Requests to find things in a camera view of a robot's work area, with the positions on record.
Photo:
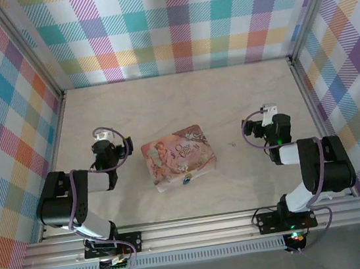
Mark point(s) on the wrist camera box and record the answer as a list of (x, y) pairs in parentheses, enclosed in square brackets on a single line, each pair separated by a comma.
[(104, 136), (268, 114)]

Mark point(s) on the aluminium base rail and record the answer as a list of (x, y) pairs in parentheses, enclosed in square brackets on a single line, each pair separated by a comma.
[(196, 233)]

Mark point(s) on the pink printed tin box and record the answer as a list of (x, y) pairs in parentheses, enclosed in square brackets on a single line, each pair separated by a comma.
[(178, 158)]

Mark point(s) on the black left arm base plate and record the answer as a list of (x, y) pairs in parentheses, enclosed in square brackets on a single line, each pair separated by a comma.
[(132, 241)]

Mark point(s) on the aluminium right side rail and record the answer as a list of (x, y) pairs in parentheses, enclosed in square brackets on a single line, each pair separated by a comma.
[(305, 91)]

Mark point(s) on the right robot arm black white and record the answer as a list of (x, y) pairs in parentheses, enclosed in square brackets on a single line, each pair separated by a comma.
[(333, 167)]

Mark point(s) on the aluminium frame post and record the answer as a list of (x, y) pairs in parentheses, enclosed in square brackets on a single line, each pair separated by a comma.
[(28, 41), (312, 4)]

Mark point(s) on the small blue padlock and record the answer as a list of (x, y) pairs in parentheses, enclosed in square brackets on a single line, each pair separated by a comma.
[(186, 179)]

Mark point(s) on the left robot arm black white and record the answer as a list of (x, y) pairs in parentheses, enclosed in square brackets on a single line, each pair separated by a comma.
[(56, 204)]

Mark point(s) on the aluminium left side rail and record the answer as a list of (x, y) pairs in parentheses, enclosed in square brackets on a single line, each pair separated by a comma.
[(57, 137)]

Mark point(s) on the aluminium right frame post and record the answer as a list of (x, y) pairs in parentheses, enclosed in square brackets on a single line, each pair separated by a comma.
[(312, 4)]

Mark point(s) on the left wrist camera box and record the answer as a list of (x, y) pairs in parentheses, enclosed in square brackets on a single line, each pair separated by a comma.
[(104, 136)]

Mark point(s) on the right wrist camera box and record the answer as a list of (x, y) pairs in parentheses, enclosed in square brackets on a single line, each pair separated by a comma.
[(268, 114)]

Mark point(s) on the aluminium left frame post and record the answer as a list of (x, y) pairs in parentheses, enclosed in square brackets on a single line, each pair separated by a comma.
[(28, 41)]

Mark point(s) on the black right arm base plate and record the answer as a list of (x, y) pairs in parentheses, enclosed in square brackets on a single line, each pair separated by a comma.
[(268, 222)]

